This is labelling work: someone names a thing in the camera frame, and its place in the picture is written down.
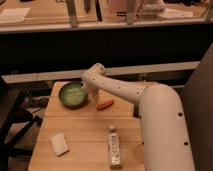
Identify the white paper sheet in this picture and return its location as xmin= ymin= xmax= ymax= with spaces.
xmin=0 ymin=8 xmax=30 ymax=24

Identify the orange carrot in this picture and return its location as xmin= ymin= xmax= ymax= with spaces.
xmin=96 ymin=99 xmax=114 ymax=111

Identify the green ceramic bowl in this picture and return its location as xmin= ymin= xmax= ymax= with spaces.
xmin=58 ymin=81 xmax=88 ymax=108

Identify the black chair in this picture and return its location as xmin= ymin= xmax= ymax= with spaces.
xmin=0 ymin=76 xmax=43 ymax=171

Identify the clear plastic bottle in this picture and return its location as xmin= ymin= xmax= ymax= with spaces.
xmin=108 ymin=125 xmax=122 ymax=169

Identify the black rectangular block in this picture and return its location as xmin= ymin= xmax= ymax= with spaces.
xmin=133 ymin=105 xmax=140 ymax=118

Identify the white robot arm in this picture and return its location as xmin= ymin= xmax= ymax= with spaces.
xmin=82 ymin=63 xmax=195 ymax=171

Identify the white sponge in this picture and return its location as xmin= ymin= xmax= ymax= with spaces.
xmin=50 ymin=133 xmax=69 ymax=156

